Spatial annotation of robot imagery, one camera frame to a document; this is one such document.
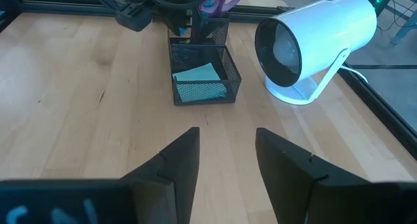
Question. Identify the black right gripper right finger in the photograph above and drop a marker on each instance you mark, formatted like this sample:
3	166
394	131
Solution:
299	191

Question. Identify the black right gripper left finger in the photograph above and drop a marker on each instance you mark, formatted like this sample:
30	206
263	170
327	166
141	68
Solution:
163	191

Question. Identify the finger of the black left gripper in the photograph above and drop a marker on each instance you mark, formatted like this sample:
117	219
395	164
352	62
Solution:
185	19
172	20

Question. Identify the teal sticky note pad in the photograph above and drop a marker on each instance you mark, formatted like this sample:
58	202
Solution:
198	75

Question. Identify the black mesh desk organizer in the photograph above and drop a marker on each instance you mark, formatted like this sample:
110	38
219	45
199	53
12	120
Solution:
233	80

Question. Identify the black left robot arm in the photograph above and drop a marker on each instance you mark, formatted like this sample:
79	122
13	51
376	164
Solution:
133	17

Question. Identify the black computer tower green lights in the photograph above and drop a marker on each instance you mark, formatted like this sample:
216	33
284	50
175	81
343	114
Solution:
384	2

